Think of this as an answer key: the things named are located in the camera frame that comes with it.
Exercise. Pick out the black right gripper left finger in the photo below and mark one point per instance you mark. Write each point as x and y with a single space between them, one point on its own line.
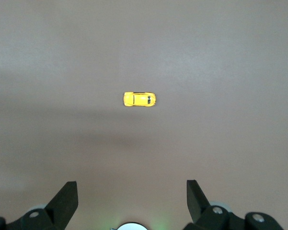
62 206

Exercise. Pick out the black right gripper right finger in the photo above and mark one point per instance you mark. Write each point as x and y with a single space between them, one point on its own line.
199 206

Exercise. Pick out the yellow beetle toy car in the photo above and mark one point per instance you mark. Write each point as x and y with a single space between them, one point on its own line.
139 99

